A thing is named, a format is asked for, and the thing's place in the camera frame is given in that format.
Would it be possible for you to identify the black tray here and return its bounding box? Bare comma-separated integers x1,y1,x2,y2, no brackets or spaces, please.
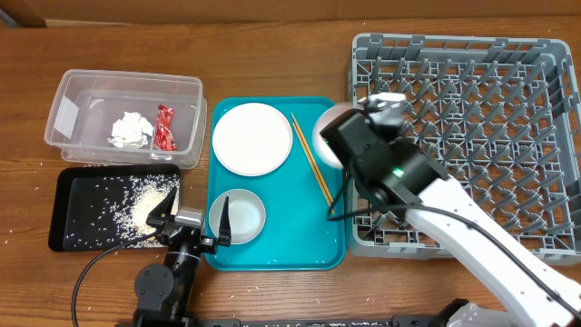
48,163,181,252

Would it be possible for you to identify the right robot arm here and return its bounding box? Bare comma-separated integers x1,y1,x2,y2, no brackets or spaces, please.
315,109,580,326

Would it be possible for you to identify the grey dish rack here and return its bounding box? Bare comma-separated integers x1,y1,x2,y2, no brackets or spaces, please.
349,33,580,265

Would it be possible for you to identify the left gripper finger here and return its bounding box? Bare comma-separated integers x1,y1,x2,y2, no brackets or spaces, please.
217,196,231,247
147,187,177,221

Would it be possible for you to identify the medium white plate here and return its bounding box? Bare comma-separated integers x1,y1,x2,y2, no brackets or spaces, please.
312,103,360,170

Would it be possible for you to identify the grey bowl with rice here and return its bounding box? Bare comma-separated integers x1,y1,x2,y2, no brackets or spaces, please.
207,189,266,245

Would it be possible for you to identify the white paper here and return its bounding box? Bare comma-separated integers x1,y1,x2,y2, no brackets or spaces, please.
108,112,153,149

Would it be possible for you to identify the red snack wrapper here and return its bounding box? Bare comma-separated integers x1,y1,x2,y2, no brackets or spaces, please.
153,104,177,151

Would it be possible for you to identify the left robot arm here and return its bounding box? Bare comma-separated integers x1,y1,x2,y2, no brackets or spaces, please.
133,188,231,327

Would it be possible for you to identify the teal serving tray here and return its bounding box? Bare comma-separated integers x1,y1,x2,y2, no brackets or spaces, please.
204,96,346,271

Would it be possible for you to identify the large white plate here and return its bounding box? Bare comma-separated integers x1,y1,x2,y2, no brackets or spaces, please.
212,103,293,177

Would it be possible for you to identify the spilled rice pile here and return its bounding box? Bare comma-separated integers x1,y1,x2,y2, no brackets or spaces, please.
63,174,180,251

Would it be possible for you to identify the clear plastic bin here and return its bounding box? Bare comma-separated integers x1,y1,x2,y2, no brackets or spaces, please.
44,69,208,169

